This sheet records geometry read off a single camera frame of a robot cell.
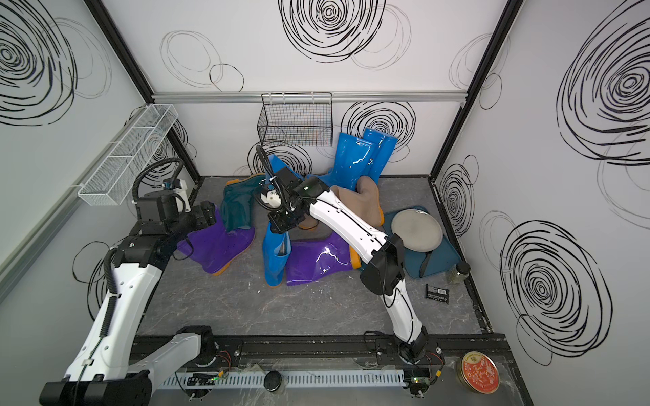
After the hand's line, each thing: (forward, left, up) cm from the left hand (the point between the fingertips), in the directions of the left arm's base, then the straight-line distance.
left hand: (202, 207), depth 73 cm
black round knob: (-39, -25, -18) cm, 50 cm away
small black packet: (-13, -74, -27) cm, 80 cm away
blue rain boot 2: (+36, -46, -11) cm, 60 cm away
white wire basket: (+10, +26, +5) cm, 28 cm away
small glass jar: (-9, -80, -20) cm, 83 cm away
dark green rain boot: (+22, +2, -25) cm, 33 cm away
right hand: (-2, -20, -8) cm, 22 cm away
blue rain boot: (-11, -23, -4) cm, 26 cm away
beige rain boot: (-8, -32, +5) cm, 33 cm away
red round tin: (-35, -79, -24) cm, 90 cm away
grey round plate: (+11, -73, -25) cm, 78 cm away
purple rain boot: (-3, -31, -26) cm, 41 cm away
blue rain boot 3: (+40, -60, -7) cm, 72 cm away
